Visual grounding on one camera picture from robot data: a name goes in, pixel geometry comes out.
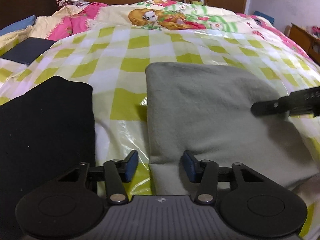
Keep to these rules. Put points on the blue pillow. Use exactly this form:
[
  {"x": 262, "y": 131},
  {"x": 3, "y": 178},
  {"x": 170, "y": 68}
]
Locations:
[{"x": 17, "y": 26}]

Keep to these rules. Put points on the pile of clothes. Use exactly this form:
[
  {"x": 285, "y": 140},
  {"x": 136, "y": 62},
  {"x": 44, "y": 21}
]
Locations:
[{"x": 72, "y": 2}]

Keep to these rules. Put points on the green checked plastic sheet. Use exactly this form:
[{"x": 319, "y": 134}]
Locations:
[{"x": 112, "y": 60}]

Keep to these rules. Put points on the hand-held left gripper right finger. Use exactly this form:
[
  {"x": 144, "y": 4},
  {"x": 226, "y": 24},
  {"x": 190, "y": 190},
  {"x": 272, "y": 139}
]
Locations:
[{"x": 188, "y": 167}]

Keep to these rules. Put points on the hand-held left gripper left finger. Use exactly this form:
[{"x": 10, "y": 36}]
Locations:
[{"x": 131, "y": 166}]

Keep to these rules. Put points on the blue bag by wall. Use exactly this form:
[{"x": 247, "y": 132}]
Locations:
[{"x": 264, "y": 17}]

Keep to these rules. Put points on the grey pants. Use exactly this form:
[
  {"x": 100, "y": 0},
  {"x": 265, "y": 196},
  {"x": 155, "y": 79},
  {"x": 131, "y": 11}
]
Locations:
[{"x": 212, "y": 120}]

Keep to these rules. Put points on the wooden desk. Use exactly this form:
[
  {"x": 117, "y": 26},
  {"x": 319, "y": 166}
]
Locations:
[{"x": 300, "y": 38}]

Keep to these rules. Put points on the black cloth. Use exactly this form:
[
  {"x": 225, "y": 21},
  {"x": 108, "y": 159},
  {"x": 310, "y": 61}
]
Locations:
[{"x": 45, "y": 135}]

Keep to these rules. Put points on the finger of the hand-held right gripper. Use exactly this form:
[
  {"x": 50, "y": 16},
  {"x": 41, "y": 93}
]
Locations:
[{"x": 267, "y": 107}]

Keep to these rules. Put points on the pink cloth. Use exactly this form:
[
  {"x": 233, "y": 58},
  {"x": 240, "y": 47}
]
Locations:
[{"x": 316, "y": 31}]

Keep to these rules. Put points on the dark brown headboard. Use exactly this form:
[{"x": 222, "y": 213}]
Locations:
[{"x": 22, "y": 0}]

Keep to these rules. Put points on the dark blue folded cloth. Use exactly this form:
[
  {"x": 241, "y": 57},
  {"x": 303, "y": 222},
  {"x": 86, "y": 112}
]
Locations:
[{"x": 27, "y": 51}]

